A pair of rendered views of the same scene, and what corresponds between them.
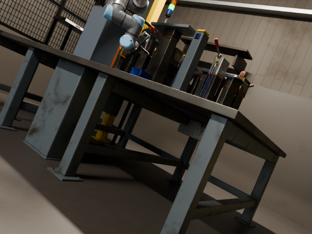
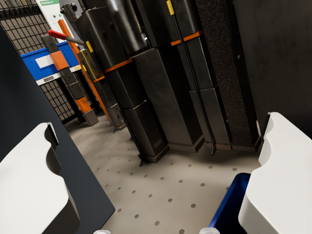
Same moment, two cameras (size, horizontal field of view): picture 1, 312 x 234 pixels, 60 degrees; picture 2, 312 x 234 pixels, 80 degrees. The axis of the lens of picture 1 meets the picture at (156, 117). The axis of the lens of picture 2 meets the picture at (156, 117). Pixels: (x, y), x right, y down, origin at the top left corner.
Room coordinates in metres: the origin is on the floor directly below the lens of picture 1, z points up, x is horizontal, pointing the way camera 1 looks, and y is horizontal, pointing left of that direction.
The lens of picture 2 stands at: (1.71, 0.27, 0.97)
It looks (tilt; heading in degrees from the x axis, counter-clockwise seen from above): 20 degrees down; 7
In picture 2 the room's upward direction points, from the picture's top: 23 degrees counter-clockwise
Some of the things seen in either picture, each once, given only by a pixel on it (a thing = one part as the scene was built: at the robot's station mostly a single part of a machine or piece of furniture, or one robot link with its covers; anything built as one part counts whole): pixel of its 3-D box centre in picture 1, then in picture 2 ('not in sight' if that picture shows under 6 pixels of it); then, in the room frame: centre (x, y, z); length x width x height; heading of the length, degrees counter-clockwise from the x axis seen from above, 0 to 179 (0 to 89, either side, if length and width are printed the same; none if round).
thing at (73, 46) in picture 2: (116, 53); (89, 77); (2.58, 0.58, 0.95); 0.03 x 0.01 x 0.50; 47
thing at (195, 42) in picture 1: (188, 66); not in sight; (1.73, -0.06, 0.92); 0.08 x 0.08 x 0.44; 47
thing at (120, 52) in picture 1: (117, 61); (103, 92); (2.50, 0.53, 0.87); 0.10 x 0.07 x 0.35; 137
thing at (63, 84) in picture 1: (69, 111); not in sight; (1.99, 0.60, 0.33); 0.31 x 0.31 x 0.66; 56
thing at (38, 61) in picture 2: not in sight; (45, 64); (2.79, 0.85, 1.10); 0.30 x 0.17 x 0.13; 127
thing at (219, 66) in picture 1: (210, 84); not in sight; (1.77, -0.24, 0.88); 0.12 x 0.07 x 0.36; 137
